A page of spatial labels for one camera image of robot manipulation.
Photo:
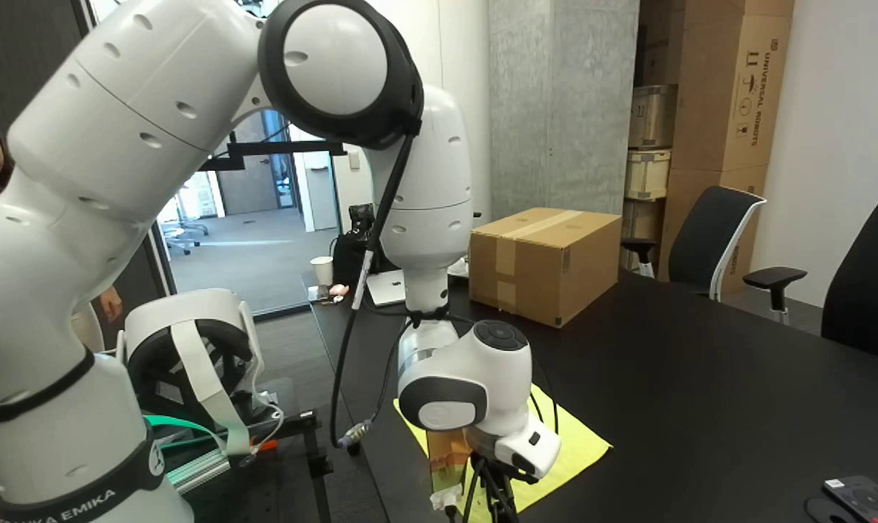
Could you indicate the tall cardboard box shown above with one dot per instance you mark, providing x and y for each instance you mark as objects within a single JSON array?
[{"x": 740, "y": 118}]

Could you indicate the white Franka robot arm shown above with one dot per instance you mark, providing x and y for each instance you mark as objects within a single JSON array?
[{"x": 121, "y": 146}]

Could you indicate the black remote control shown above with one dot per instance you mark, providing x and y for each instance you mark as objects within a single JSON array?
[{"x": 865, "y": 499}]

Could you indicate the small pink object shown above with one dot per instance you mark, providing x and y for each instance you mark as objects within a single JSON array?
[{"x": 337, "y": 288}]

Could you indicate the black backpack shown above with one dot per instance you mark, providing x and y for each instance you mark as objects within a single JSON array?
[{"x": 352, "y": 249}]

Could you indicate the small brown cardboard box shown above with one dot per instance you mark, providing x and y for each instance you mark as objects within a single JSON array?
[{"x": 653, "y": 114}]

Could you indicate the white storage box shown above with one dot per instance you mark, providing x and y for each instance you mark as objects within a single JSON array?
[{"x": 647, "y": 176}]

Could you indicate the black camera boom bar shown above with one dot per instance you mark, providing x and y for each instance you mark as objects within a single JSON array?
[{"x": 273, "y": 150}]

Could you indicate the black office chair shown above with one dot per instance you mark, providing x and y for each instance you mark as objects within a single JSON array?
[{"x": 869, "y": 281}]

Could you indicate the white VR headset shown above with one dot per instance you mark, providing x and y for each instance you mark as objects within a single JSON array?
[{"x": 192, "y": 320}]

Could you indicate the yellow towel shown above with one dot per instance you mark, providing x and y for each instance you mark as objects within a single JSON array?
[{"x": 574, "y": 447}]

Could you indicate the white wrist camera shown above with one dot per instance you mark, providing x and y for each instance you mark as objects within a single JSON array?
[{"x": 529, "y": 452}]

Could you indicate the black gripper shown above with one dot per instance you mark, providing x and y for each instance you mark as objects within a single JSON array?
[{"x": 464, "y": 476}]

